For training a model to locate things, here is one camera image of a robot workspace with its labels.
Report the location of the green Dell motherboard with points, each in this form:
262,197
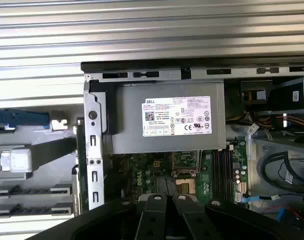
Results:
141,172

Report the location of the grey parts rack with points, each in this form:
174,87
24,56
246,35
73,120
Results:
41,180

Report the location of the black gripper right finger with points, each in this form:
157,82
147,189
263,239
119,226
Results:
191,220

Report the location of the black open PC case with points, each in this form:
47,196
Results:
166,74

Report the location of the RAM slot with black latches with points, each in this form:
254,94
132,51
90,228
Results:
213,175
224,175

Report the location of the hard disk in blue carrier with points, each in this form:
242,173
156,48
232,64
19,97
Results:
16,117

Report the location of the grey power supply unit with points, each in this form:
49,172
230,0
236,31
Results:
126,120

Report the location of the RAM slot with white latches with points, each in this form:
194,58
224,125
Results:
218,175
229,175

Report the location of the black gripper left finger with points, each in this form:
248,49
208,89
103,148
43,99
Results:
151,220

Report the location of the silver CPU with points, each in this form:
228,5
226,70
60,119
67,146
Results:
20,161

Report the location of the CPU socket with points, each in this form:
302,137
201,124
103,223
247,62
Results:
188,186

